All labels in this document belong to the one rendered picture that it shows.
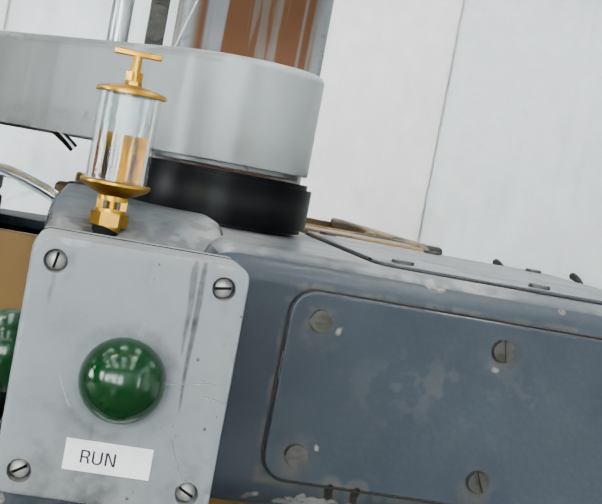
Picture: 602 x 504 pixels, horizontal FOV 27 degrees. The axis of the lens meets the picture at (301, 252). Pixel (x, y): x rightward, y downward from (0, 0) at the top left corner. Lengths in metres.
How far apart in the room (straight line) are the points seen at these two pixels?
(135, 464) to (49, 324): 0.06
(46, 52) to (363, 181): 5.11
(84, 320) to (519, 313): 0.18
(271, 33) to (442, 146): 4.89
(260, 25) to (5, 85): 0.31
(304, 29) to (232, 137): 0.40
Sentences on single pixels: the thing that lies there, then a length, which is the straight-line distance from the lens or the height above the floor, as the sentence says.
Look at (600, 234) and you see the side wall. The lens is 6.13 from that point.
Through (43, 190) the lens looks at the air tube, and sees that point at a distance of 0.57.
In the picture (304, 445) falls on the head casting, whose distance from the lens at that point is 0.50.
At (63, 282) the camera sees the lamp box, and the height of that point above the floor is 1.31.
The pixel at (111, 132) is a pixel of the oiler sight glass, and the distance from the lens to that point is 0.50.
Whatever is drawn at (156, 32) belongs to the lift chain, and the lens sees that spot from 1.03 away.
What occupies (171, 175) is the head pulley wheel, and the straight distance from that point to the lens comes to 0.60.
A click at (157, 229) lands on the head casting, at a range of 0.52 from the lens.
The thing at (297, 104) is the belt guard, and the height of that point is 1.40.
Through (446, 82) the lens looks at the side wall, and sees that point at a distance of 5.87.
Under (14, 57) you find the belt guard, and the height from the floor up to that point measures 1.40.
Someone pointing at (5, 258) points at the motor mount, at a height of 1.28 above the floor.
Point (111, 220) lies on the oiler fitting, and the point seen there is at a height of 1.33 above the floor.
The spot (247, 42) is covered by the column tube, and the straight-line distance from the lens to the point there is 0.98.
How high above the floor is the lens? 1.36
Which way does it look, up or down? 3 degrees down
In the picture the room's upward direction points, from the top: 11 degrees clockwise
